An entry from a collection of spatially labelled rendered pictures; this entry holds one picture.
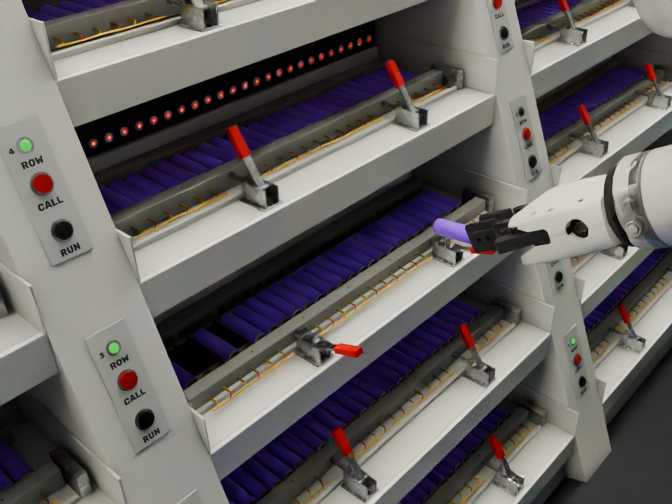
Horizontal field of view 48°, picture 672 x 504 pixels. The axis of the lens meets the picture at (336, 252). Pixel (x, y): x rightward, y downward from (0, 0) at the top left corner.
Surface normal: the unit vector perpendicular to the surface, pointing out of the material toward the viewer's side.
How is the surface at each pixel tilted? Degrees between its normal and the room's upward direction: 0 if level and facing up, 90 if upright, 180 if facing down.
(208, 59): 111
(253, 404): 21
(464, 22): 90
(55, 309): 90
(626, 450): 0
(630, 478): 0
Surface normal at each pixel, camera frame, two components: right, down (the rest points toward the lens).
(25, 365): 0.73, 0.35
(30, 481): -0.04, -0.84
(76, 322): 0.68, 0.03
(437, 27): -0.68, 0.42
